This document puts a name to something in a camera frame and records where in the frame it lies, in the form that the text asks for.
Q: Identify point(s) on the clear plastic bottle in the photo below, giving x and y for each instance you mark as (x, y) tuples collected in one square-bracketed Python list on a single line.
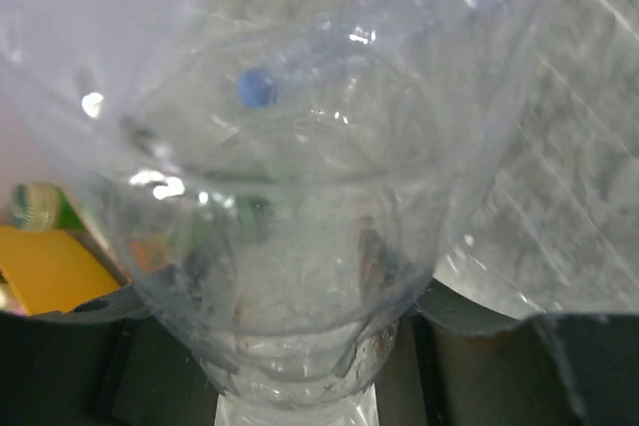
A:
[(283, 245), (343, 41)]

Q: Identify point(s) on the blue bottle cap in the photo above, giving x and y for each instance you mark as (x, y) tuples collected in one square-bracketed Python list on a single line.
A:
[(257, 88)]

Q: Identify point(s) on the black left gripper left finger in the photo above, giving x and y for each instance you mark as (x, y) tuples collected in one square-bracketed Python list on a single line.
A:
[(106, 362)]

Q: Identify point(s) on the green glass bottle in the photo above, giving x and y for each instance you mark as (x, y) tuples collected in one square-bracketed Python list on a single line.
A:
[(42, 207)]

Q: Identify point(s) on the orange razor box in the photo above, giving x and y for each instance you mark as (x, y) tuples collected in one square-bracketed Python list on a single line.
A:
[(51, 271)]

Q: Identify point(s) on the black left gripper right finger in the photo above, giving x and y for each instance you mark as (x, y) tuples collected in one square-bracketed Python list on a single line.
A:
[(456, 362)]

